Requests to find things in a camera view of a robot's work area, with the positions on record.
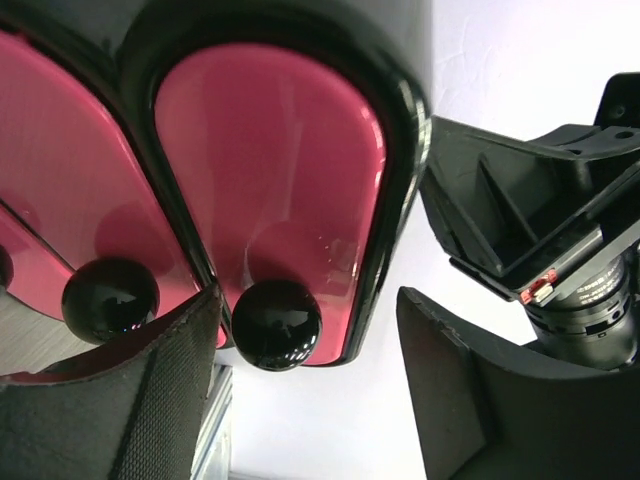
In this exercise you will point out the pink middle drawer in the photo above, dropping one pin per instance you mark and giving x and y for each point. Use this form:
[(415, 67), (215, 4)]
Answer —
[(69, 176)]

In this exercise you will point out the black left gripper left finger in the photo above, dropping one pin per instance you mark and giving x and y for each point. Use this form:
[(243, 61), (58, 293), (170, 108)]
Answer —
[(129, 409)]

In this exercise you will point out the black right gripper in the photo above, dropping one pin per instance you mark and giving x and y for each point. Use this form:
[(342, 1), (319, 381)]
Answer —
[(551, 224)]

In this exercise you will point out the pink drawer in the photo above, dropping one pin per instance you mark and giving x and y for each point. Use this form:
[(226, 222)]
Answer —
[(38, 276), (279, 160), (69, 176)]

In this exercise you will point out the pink top drawer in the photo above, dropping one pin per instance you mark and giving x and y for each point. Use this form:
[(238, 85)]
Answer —
[(279, 160)]

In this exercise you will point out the pink bottom drawer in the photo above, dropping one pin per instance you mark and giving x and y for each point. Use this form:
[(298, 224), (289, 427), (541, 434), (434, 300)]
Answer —
[(38, 276)]

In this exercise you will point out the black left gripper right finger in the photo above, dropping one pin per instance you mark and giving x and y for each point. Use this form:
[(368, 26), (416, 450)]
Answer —
[(486, 408)]

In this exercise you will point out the black drawer organizer box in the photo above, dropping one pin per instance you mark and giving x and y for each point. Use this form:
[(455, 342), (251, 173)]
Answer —
[(121, 51)]

